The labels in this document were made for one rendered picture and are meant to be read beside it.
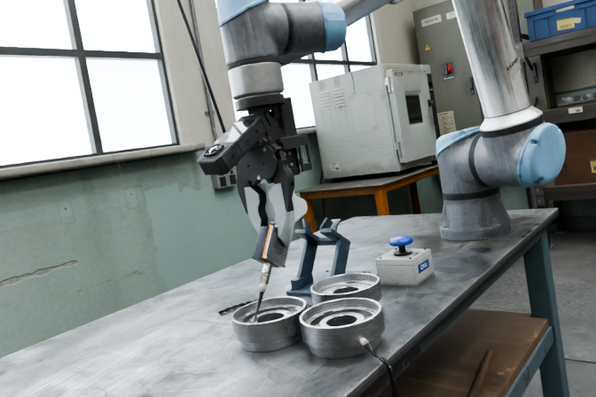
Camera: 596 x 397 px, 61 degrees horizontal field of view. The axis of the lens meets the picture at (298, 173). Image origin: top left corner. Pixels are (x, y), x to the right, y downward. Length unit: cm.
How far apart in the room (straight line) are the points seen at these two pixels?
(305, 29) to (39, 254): 169
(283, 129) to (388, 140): 224
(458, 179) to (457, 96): 350
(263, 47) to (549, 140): 58
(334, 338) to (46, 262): 174
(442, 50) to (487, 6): 366
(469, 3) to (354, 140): 213
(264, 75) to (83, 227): 170
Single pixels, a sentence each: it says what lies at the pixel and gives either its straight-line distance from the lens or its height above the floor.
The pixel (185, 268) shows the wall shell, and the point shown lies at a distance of 260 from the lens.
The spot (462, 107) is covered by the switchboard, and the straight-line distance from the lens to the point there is 460.
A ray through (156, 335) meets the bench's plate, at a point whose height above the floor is 80.
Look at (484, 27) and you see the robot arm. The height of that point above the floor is 121.
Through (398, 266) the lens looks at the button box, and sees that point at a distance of 87.
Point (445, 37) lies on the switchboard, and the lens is 467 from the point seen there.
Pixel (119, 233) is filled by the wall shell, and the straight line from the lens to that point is 239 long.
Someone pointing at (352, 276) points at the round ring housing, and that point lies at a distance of 83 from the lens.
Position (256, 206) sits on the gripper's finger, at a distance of 73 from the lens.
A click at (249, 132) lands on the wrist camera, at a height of 108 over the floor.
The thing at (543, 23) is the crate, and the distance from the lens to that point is 417.
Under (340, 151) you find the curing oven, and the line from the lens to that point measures 314.
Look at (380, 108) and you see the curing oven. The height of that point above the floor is 118.
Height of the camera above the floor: 106
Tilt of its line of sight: 3 degrees down
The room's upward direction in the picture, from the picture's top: 10 degrees counter-clockwise
